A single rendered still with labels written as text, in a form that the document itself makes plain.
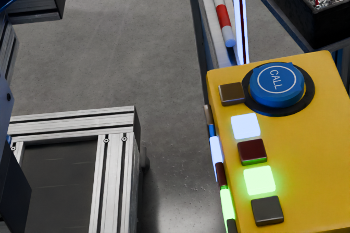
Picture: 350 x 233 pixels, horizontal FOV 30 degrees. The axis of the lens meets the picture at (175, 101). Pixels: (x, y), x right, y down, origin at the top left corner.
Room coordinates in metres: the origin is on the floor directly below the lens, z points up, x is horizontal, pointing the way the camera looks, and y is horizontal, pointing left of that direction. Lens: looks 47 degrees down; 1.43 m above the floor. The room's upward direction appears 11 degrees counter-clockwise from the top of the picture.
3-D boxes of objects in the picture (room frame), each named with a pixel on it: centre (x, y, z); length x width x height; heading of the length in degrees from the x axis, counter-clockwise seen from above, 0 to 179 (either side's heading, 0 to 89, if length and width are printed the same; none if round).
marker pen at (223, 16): (0.68, -0.08, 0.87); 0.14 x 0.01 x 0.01; 179
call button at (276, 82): (0.33, -0.08, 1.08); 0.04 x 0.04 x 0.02
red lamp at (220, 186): (0.27, -0.02, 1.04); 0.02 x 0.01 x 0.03; 179
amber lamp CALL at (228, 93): (0.33, -0.04, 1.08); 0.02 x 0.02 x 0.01; 89
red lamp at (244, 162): (0.27, -0.05, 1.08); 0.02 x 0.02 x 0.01; 89
